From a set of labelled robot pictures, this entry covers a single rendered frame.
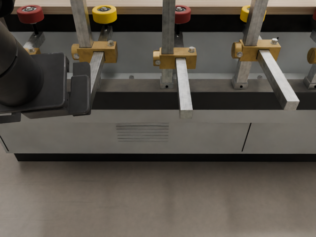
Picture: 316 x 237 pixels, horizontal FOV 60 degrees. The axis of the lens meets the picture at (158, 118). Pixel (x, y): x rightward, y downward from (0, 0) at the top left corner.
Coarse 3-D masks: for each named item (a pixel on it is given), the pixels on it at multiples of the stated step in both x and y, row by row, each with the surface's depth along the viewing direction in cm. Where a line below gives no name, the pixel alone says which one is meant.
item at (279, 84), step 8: (264, 56) 80; (272, 56) 80; (264, 64) 78; (272, 64) 76; (264, 72) 78; (272, 72) 73; (280, 72) 73; (272, 80) 73; (280, 80) 71; (272, 88) 73; (280, 88) 68; (288, 88) 68; (280, 96) 68; (288, 96) 66; (296, 96) 66; (280, 104) 68; (288, 104) 65; (296, 104) 65
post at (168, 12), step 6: (162, 0) 76; (168, 0) 74; (174, 0) 74; (162, 6) 76; (168, 6) 75; (174, 6) 75; (162, 12) 76; (168, 12) 76; (174, 12) 76; (162, 18) 77; (168, 18) 77; (174, 18) 77; (162, 24) 78; (168, 24) 78; (162, 30) 79; (168, 30) 79; (162, 36) 81; (168, 36) 81; (162, 42) 82; (168, 42) 82; (162, 48) 83; (168, 48) 83; (162, 72) 89; (168, 72) 89; (162, 78) 90; (168, 78) 90
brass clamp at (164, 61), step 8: (160, 48) 87; (176, 48) 87; (184, 48) 87; (160, 56) 84; (168, 56) 84; (176, 56) 84; (184, 56) 84; (192, 56) 84; (160, 64) 86; (168, 64) 86; (192, 64) 86
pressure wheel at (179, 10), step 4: (176, 8) 92; (180, 8) 91; (184, 8) 92; (188, 8) 91; (176, 12) 89; (180, 12) 89; (184, 12) 89; (188, 12) 89; (176, 16) 89; (180, 16) 89; (184, 16) 89; (188, 16) 90; (176, 20) 90; (180, 20) 90; (184, 20) 90; (188, 20) 91; (176, 24) 95; (176, 28) 95; (176, 32) 96
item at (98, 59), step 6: (102, 30) 94; (108, 30) 94; (102, 36) 91; (108, 36) 91; (96, 54) 82; (102, 54) 82; (96, 60) 79; (102, 60) 81; (90, 66) 77; (96, 66) 77; (102, 66) 81; (96, 72) 75; (96, 78) 74; (96, 84) 74
